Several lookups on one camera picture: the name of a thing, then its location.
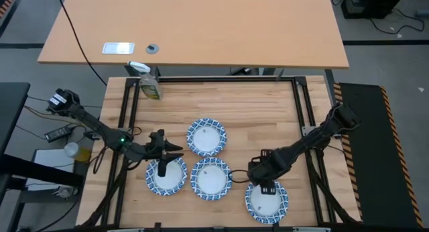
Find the black computer tower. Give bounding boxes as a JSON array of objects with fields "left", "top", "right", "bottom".
[{"left": 339, "top": 0, "right": 410, "bottom": 20}]

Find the black power adapter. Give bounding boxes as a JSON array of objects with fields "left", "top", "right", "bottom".
[{"left": 44, "top": 124, "right": 74, "bottom": 143}]

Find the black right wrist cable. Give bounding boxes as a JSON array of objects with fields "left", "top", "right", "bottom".
[{"left": 229, "top": 168, "right": 251, "bottom": 184}]

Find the large orange wooden table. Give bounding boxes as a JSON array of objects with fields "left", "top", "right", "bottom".
[{"left": 37, "top": 0, "right": 350, "bottom": 70}]

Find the clear bottle with yellow liquid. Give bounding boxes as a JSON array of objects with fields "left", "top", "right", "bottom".
[{"left": 63, "top": 141, "right": 93, "bottom": 164}]

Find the black mat with hazard stripes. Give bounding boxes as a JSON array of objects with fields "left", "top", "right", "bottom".
[{"left": 332, "top": 82, "right": 424, "bottom": 228}]

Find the long black cable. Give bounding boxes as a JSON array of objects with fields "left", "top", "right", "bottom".
[{"left": 55, "top": 0, "right": 108, "bottom": 87}]

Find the black desk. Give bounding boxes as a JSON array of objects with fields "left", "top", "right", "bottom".
[{"left": 0, "top": 82, "right": 32, "bottom": 156}]

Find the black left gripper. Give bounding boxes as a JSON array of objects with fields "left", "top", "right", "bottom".
[{"left": 145, "top": 128, "right": 185, "bottom": 178}]

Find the white flat box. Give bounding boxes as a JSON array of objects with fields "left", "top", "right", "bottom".
[{"left": 25, "top": 148, "right": 76, "bottom": 192}]

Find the black aluminium frame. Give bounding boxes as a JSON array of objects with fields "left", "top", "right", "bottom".
[{"left": 82, "top": 75, "right": 363, "bottom": 232}]

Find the black floor cable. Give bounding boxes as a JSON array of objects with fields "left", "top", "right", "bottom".
[{"left": 368, "top": 7, "right": 426, "bottom": 36}]

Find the blue white patterned bowl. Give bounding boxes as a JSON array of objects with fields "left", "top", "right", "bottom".
[
  {"left": 190, "top": 157, "right": 233, "bottom": 201},
  {"left": 245, "top": 180, "right": 290, "bottom": 225},
  {"left": 186, "top": 117, "right": 228, "bottom": 158},
  {"left": 145, "top": 156, "right": 188, "bottom": 196}
]

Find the clear spray bottle white trigger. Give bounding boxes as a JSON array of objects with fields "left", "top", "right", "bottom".
[{"left": 128, "top": 60, "right": 164, "bottom": 101}]

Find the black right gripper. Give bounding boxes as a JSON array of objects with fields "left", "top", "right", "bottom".
[{"left": 247, "top": 148, "right": 286, "bottom": 196}]

